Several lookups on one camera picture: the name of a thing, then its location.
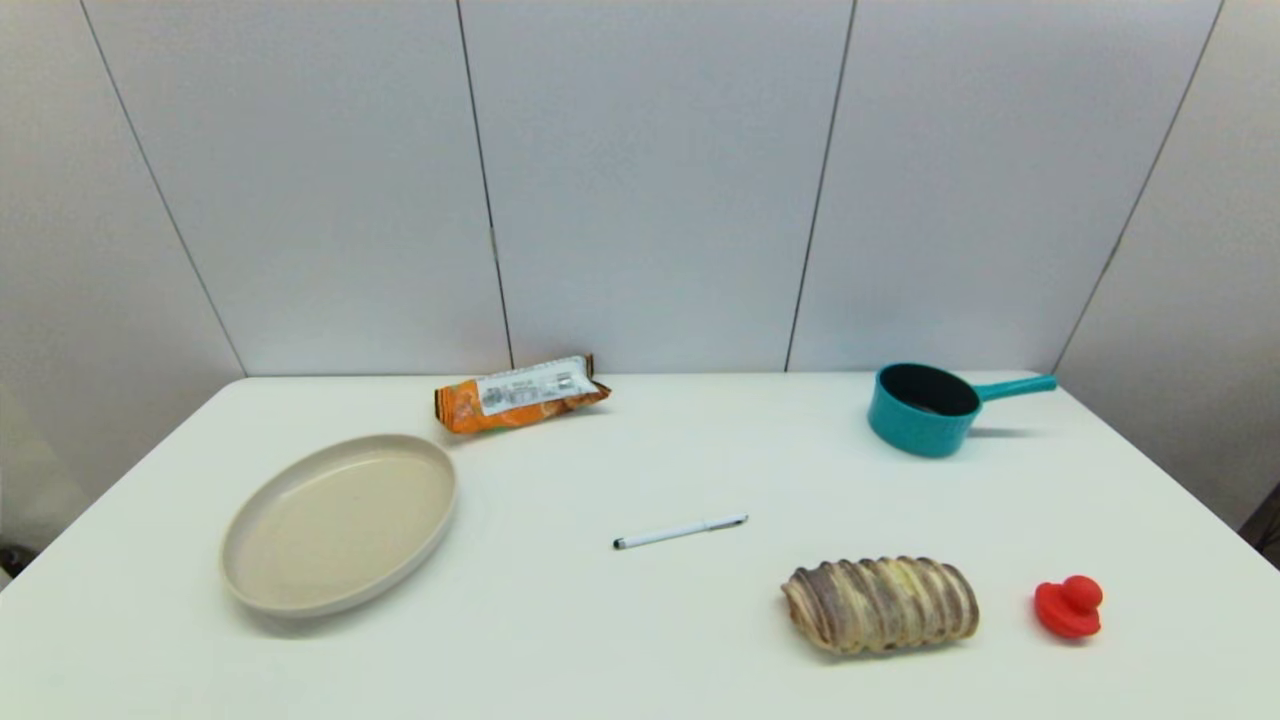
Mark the white pen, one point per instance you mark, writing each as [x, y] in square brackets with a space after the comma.
[680, 531]

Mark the orange snack packet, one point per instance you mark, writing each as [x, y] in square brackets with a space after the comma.
[520, 400]

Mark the teal saucepan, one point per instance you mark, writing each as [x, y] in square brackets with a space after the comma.
[915, 432]

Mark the beige oval plate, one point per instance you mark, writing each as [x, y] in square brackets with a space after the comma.
[340, 525]

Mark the striped bread loaf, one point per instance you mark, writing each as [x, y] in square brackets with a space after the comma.
[880, 605]

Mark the red rubber duck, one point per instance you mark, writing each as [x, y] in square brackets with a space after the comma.
[1065, 612]

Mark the dark brown background object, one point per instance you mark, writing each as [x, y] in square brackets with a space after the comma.
[1268, 530]

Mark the dark grey background object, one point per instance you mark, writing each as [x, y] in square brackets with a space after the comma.
[10, 561]

